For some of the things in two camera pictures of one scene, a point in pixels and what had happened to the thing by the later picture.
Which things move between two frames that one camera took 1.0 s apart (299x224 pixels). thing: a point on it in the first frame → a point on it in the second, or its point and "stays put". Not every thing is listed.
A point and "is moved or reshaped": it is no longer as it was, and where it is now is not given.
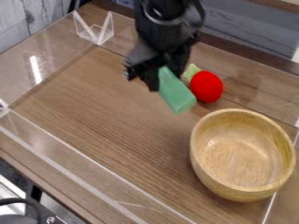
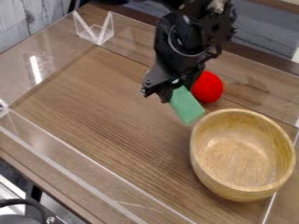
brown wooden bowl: [241, 153] stays put
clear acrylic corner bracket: [95, 34] stays put
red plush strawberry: [205, 86] stays put
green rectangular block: [173, 91] is moved or reshaped
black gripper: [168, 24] → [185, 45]
